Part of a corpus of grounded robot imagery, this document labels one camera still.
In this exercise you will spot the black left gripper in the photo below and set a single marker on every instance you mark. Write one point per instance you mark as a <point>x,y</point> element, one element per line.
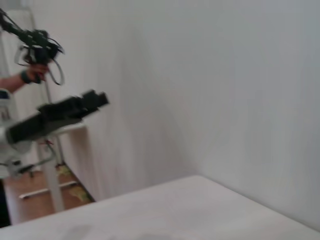
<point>42,123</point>

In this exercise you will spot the person's bare forearm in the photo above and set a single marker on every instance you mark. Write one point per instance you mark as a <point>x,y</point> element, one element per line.
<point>12,82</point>

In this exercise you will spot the person's bare hand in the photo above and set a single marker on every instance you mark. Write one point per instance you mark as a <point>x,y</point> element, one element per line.
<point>37,71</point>

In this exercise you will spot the dark green wristband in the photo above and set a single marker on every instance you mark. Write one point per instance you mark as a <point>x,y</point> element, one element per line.
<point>25,77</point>

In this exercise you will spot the yellow green floor debris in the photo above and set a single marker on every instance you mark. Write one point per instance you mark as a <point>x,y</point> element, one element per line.
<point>78,192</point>

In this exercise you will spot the white metal stand frame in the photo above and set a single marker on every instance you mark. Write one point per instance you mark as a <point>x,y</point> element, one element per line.
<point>53,170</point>

